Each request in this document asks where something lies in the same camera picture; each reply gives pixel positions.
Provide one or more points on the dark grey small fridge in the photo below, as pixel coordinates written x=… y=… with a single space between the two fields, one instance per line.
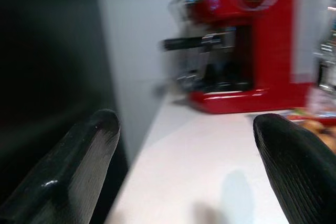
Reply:
x=39 y=51

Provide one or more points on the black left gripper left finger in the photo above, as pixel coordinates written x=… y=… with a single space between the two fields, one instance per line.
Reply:
x=65 y=171

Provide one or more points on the chrome kitchen appliance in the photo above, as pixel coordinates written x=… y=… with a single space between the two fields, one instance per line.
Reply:
x=326 y=58

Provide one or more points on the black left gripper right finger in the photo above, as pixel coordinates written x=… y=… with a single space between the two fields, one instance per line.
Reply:
x=302 y=171

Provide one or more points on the red espresso coffee machine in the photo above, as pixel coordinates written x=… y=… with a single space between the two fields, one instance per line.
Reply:
x=273 y=51

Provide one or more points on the red orange food package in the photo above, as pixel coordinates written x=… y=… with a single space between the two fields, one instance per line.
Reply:
x=315 y=127

